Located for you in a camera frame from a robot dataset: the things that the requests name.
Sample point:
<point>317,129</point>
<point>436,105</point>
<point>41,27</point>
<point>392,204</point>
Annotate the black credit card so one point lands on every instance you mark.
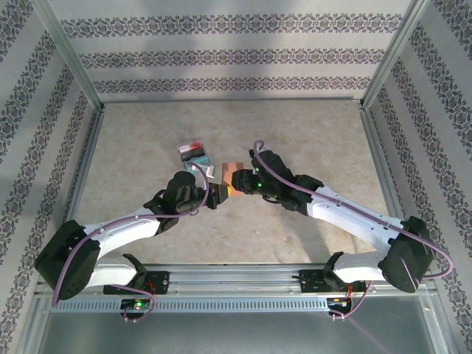
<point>195,152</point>

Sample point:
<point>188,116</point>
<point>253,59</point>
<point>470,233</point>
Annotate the wide aluminium mounting rail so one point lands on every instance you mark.
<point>236,274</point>

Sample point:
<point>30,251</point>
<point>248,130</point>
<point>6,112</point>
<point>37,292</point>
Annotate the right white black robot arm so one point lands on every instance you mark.
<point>354,221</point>

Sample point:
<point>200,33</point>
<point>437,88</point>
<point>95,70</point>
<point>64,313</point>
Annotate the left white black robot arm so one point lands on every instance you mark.
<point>121,232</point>

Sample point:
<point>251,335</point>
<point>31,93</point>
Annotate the clear acrylic card box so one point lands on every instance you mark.
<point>184,162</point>

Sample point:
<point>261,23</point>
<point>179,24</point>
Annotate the teal credit card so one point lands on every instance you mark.
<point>199,160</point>

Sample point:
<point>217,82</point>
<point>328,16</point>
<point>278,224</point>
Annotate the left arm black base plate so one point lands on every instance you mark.
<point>158,282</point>

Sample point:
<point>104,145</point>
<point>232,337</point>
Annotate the grey metal sheet panel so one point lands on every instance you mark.
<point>236,332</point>

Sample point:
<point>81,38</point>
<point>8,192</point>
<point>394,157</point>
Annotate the aluminium frame post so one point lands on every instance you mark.
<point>392,55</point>
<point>72,55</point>

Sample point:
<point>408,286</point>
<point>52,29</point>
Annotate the red and white credit card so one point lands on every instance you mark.
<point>190,145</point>

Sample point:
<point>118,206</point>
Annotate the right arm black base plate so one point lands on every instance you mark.
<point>308,282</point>

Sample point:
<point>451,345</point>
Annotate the small LED controller board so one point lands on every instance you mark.
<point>337,302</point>
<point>138,305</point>

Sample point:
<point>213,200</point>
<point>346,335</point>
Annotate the thin aluminium edge strip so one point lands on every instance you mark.
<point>232,99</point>

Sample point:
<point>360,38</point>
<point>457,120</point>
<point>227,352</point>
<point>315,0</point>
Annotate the aluminium side rail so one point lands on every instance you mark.
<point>79,177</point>
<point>391,184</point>

